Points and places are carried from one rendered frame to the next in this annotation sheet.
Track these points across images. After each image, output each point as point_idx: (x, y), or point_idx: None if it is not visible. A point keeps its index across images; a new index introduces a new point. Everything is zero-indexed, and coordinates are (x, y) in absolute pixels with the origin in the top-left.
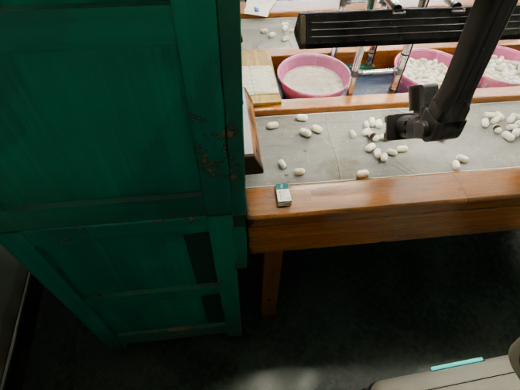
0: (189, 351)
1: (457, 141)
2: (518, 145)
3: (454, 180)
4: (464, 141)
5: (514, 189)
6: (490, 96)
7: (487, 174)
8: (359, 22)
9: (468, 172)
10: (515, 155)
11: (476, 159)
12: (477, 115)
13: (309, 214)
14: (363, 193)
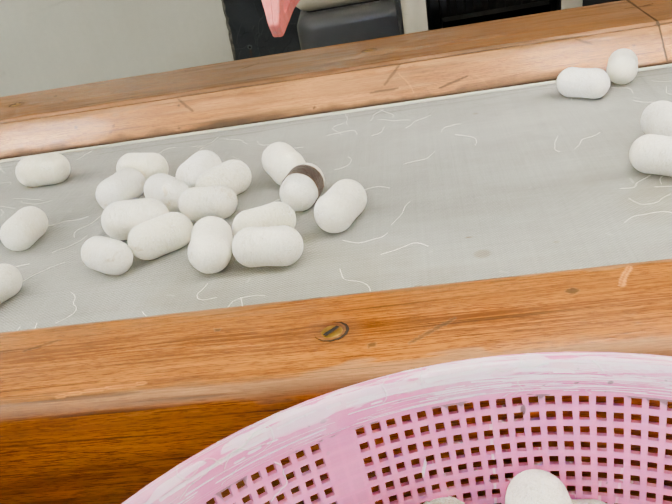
0: None
1: (560, 147)
2: (261, 164)
3: (660, 13)
4: (522, 149)
5: (451, 31)
6: (133, 318)
7: (522, 38)
8: None
9: (586, 44)
10: (318, 136)
11: (506, 109)
12: (328, 270)
13: None
14: None
